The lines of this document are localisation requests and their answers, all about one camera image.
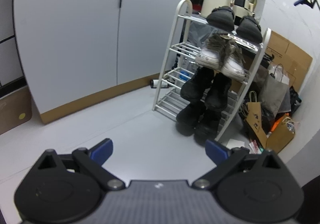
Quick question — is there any black strapped shoe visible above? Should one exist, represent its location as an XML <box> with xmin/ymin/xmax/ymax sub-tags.
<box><xmin>204</xmin><ymin>73</ymin><xmax>232</xmax><ymax>112</ymax></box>

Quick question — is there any white cabinet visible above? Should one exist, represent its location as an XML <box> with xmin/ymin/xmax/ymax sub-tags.
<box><xmin>12</xmin><ymin>0</ymin><xmax>181</xmax><ymax>124</ymax></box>

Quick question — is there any black fleece shoe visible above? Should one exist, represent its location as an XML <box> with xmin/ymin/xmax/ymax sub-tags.
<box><xmin>180</xmin><ymin>67</ymin><xmax>215</xmax><ymax>102</ymax></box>

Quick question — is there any white shoe rack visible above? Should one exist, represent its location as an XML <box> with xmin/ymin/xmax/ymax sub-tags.
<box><xmin>152</xmin><ymin>0</ymin><xmax>272</xmax><ymax>141</ymax></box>

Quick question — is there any grey paper bag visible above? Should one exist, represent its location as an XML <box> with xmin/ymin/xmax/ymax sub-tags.
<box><xmin>258</xmin><ymin>63</ymin><xmax>290</xmax><ymax>116</ymax></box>

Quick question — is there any brown paper bag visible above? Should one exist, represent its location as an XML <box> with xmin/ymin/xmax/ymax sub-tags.
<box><xmin>266</xmin><ymin>115</ymin><xmax>296</xmax><ymax>153</ymax></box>

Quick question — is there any brown cardboard board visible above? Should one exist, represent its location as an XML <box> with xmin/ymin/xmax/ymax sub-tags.
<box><xmin>0</xmin><ymin>87</ymin><xmax>33</xmax><ymax>134</ymax></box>

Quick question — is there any black clog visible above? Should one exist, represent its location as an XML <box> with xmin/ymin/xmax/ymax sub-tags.
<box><xmin>206</xmin><ymin>6</ymin><xmax>235</xmax><ymax>32</ymax></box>
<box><xmin>236</xmin><ymin>16</ymin><xmax>263</xmax><ymax>44</ymax></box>

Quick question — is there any cardboard boxes stack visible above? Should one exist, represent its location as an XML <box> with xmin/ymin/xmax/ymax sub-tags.
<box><xmin>266</xmin><ymin>31</ymin><xmax>313</xmax><ymax>92</ymax></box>

